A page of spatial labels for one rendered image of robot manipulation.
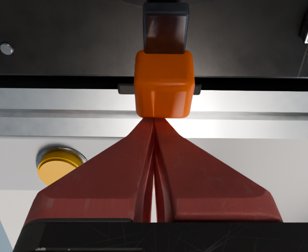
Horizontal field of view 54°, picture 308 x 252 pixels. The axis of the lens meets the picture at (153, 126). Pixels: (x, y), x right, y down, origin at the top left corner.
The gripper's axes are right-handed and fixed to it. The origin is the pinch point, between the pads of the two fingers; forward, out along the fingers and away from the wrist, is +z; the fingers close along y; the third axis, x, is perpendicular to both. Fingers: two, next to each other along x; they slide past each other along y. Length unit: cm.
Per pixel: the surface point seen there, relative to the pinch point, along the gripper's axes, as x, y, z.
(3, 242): 172, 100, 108
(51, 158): 9.5, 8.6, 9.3
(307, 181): 23.5, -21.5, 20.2
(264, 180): 23.5, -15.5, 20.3
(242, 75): 1.7, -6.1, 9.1
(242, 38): -0.9, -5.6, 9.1
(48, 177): 11.6, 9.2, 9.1
